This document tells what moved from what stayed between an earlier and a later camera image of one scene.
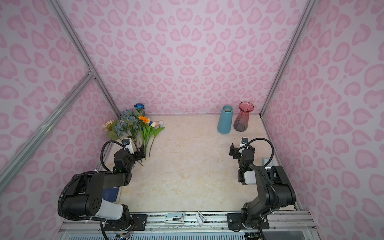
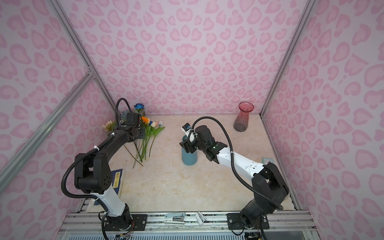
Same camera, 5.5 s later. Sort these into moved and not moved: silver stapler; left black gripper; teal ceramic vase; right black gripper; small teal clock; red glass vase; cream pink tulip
Moved: teal ceramic vase; right black gripper; left black gripper
Not moved: cream pink tulip; silver stapler; red glass vase; small teal clock
